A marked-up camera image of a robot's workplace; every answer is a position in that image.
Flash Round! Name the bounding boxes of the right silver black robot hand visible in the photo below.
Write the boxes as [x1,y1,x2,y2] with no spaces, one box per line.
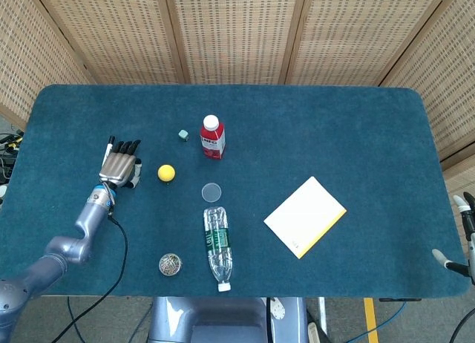
[432,192,475,284]

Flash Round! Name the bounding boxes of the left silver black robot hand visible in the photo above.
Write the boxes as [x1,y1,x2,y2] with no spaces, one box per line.
[98,138,144,190]

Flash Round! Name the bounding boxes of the clear round paper clip container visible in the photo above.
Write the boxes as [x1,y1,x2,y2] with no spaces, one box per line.
[158,252,183,276]

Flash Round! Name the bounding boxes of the yellow foam ball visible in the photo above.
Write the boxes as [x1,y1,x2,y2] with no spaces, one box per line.
[157,164,176,183]

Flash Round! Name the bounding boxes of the yellow floor tape strip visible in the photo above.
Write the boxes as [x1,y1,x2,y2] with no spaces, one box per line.
[363,297,380,343]

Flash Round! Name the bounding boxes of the clear round plastic lid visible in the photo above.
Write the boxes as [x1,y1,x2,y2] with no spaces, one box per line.
[201,182,223,203]

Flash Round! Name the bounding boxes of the red NFC juice bottle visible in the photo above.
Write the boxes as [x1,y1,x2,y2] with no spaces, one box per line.
[199,114,226,161]

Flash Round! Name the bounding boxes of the clear green-label water bottle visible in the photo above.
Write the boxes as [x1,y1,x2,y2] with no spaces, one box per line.
[203,206,235,293]

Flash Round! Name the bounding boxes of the woven rattan screen panel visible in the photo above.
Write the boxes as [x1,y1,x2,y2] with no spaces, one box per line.
[379,0,475,255]
[285,0,465,87]
[31,0,189,86]
[163,0,309,86]
[0,0,96,131]

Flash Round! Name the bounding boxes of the white table leg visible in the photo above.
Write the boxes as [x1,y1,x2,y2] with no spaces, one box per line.
[317,297,328,336]

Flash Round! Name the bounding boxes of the white notebook yellow spine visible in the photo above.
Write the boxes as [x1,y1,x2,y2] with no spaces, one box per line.
[263,176,348,260]

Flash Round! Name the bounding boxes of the blue carpet table mat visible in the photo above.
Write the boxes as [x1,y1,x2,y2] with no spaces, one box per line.
[0,84,471,298]

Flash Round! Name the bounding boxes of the silver-blue robot torso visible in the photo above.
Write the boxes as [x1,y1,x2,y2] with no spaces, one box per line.
[147,296,309,343]

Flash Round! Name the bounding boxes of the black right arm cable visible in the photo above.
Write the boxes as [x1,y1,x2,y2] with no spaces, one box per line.
[448,307,475,343]

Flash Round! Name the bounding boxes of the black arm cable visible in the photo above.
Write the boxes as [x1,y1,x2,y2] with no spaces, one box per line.
[50,215,129,343]
[448,307,475,343]

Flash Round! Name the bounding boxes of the blue floor cable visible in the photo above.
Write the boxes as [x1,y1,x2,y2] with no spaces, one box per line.
[347,301,408,343]

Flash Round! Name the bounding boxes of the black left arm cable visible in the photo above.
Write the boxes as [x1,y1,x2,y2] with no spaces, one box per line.
[50,215,129,343]

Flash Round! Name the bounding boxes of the tangled black yellow cables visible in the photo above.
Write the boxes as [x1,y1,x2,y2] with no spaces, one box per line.
[0,129,26,184]

